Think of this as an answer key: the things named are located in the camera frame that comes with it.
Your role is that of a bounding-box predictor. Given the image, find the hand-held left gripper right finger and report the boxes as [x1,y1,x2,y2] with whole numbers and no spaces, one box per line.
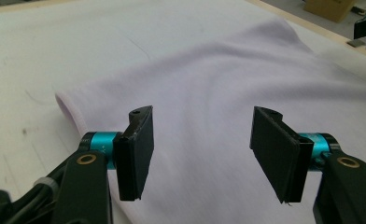
[249,105,341,204]

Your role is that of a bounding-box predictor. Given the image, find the lilac towel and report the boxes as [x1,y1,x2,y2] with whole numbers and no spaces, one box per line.
[54,17,366,224]

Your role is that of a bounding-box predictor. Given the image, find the white grid mat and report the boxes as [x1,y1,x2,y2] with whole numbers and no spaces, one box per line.
[0,0,366,224]

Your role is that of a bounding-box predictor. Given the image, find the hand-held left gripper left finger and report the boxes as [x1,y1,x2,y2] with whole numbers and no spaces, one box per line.
[79,105,156,203]

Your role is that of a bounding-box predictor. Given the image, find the grey metal bracket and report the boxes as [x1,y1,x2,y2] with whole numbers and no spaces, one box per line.
[347,38,366,49]

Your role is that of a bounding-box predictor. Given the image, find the brown cardboard box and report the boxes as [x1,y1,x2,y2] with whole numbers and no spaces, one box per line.
[302,0,358,23]

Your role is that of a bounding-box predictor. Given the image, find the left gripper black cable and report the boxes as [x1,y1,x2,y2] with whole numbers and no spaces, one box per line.
[3,175,63,224]

